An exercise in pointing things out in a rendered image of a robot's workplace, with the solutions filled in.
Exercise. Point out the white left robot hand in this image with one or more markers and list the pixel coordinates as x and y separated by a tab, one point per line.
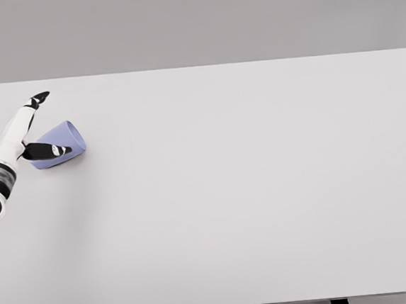
16	127

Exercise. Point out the lavender plastic cup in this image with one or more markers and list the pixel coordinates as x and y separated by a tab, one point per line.
67	137

